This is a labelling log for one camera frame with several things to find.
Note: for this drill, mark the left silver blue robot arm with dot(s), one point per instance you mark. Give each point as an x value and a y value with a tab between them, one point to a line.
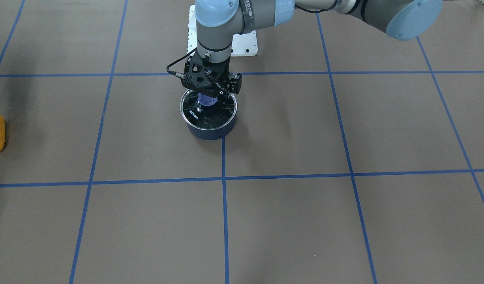
217	21

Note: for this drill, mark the white pedestal base plate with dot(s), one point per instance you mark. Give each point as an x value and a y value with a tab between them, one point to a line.
236	44

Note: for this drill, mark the brown paper table mat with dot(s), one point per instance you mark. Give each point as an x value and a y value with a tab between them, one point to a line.
355	158

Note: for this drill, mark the dark blue saucepan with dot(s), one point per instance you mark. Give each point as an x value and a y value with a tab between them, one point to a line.
210	135

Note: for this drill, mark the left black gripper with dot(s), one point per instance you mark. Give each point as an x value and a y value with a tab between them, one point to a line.
235	83

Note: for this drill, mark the glass lid with blue knob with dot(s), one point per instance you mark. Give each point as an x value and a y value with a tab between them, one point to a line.
218	115

